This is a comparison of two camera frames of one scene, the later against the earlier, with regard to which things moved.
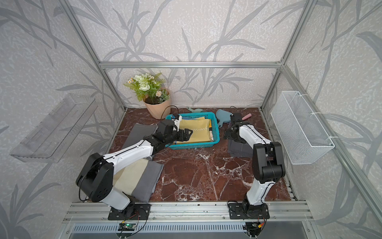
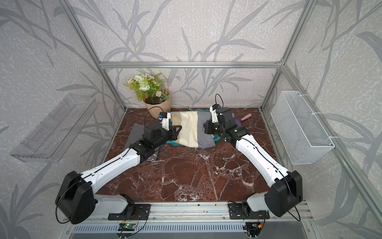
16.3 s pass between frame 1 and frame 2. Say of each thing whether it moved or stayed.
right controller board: stayed
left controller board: stayed
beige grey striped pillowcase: moved
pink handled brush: stayed
